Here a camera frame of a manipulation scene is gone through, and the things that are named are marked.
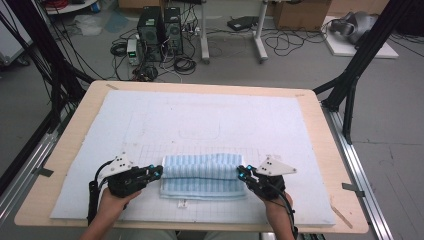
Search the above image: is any black metal frame strut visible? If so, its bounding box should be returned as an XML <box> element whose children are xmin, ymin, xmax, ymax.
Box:
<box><xmin>313</xmin><ymin>0</ymin><xmax>424</xmax><ymax>145</ymax></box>
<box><xmin>0</xmin><ymin>0</ymin><xmax>96</xmax><ymax>134</ymax></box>

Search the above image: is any clear plastic bag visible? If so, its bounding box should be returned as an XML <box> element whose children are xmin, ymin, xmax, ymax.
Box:
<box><xmin>73</xmin><ymin>14</ymin><xmax>104</xmax><ymax>37</ymax></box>

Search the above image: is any loose black floor cable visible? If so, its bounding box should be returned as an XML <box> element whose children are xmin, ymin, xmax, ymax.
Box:
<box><xmin>263</xmin><ymin>28</ymin><xmax>329</xmax><ymax>57</ymax></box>

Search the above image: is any black flat device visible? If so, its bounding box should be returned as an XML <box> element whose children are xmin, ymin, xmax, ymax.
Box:
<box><xmin>227</xmin><ymin>15</ymin><xmax>259</xmax><ymax>32</ymax></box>

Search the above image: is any white foam mat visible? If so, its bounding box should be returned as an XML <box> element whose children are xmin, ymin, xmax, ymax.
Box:
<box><xmin>49</xmin><ymin>89</ymin><xmax>337</xmax><ymax>228</ymax></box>

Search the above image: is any white floor board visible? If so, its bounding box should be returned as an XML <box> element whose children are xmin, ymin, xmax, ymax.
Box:
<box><xmin>322</xmin><ymin>15</ymin><xmax>399</xmax><ymax>60</ymax></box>

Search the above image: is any grey tape strip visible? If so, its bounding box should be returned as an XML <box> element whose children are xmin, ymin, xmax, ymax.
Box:
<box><xmin>341</xmin><ymin>182</ymin><xmax>366</xmax><ymax>198</ymax></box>
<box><xmin>33</xmin><ymin>167</ymin><xmax>54</xmax><ymax>178</ymax></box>

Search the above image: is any large cardboard box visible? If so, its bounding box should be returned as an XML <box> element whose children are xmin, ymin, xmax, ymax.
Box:
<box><xmin>273</xmin><ymin>0</ymin><xmax>333</xmax><ymax>32</ymax></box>

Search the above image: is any white bench power supply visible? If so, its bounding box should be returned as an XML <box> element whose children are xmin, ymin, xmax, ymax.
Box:
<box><xmin>126</xmin><ymin>38</ymin><xmax>141</xmax><ymax>66</ymax></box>

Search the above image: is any aluminium rail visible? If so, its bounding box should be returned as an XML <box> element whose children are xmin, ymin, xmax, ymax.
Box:
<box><xmin>0</xmin><ymin>109</ymin><xmax>73</xmax><ymax>228</ymax></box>
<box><xmin>321</xmin><ymin>103</ymin><xmax>396</xmax><ymax>240</ymax></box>

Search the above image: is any person's left hand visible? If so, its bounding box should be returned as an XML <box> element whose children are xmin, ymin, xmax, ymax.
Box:
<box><xmin>99</xmin><ymin>189</ymin><xmax>143</xmax><ymax>221</ymax></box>

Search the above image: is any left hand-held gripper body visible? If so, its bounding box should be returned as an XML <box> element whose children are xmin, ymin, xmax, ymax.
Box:
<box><xmin>98</xmin><ymin>152</ymin><xmax>148</xmax><ymax>198</ymax></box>

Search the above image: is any small black cable coil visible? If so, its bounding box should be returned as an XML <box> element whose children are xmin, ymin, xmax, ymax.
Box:
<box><xmin>109</xmin><ymin>40</ymin><xmax>128</xmax><ymax>57</ymax></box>

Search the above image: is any white round table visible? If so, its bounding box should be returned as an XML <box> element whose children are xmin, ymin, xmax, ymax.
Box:
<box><xmin>44</xmin><ymin>0</ymin><xmax>99</xmax><ymax>16</ymax></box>

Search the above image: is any light blue striped towel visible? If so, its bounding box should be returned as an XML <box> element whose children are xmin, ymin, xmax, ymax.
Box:
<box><xmin>159</xmin><ymin>153</ymin><xmax>248</xmax><ymax>209</ymax></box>

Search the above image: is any thin wooden stick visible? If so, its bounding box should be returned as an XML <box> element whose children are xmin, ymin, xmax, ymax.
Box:
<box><xmin>329</xmin><ymin>204</ymin><xmax>354</xmax><ymax>230</ymax></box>

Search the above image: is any slim black computer tower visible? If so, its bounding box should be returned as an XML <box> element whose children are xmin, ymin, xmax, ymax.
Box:
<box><xmin>163</xmin><ymin>7</ymin><xmax>184</xmax><ymax>56</ymax></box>

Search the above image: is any person's right hand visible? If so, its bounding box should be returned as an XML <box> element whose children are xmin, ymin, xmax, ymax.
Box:
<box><xmin>264</xmin><ymin>192</ymin><xmax>294</xmax><ymax>223</ymax></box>

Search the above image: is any large black cable coil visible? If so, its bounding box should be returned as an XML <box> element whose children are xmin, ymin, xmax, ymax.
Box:
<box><xmin>173</xmin><ymin>56</ymin><xmax>198</xmax><ymax>76</ymax></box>

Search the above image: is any large black computer tower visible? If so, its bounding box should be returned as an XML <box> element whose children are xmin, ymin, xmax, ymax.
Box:
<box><xmin>137</xmin><ymin>6</ymin><xmax>165</xmax><ymax>63</ymax></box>

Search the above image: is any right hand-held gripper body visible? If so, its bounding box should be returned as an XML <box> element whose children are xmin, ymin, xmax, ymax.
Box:
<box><xmin>249</xmin><ymin>155</ymin><xmax>298</xmax><ymax>201</ymax></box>

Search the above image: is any white desk frame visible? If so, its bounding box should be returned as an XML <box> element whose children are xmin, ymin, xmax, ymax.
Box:
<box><xmin>199</xmin><ymin>0</ymin><xmax>269</xmax><ymax>65</ymax></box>

